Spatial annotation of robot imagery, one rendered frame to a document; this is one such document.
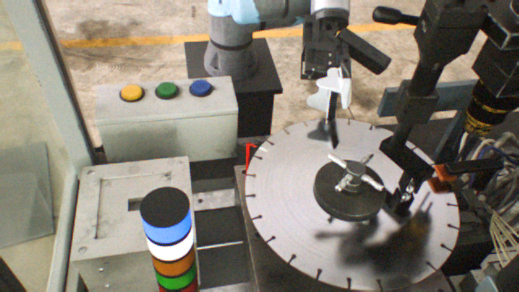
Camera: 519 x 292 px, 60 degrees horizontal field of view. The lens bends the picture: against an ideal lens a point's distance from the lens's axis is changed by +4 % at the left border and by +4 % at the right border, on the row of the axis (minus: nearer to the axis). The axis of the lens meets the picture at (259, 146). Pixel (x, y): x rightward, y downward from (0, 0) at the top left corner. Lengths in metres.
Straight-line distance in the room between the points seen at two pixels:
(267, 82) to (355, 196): 0.59
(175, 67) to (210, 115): 1.62
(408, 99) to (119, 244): 0.46
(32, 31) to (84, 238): 0.30
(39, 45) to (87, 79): 1.81
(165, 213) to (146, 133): 0.52
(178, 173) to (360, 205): 0.31
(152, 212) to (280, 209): 0.29
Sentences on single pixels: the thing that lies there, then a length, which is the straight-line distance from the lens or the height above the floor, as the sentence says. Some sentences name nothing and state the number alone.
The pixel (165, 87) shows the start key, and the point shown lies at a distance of 0.93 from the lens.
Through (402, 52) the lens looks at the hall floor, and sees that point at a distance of 2.82.
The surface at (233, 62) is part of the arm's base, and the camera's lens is 1.17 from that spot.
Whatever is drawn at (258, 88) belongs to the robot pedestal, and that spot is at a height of 0.75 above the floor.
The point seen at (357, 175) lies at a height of 1.00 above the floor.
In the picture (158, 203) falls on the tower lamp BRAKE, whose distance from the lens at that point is 0.42.
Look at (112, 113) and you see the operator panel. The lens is 0.90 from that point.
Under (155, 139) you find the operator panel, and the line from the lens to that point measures 0.93.
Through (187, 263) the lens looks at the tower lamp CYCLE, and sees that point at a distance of 0.47.
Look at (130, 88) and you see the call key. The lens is 0.94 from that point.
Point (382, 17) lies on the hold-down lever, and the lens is 0.58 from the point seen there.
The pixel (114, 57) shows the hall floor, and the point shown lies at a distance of 2.63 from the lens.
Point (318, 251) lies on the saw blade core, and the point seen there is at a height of 0.95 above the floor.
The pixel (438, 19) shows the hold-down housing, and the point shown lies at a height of 1.24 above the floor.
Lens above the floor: 1.49
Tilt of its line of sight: 47 degrees down
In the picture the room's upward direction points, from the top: 4 degrees clockwise
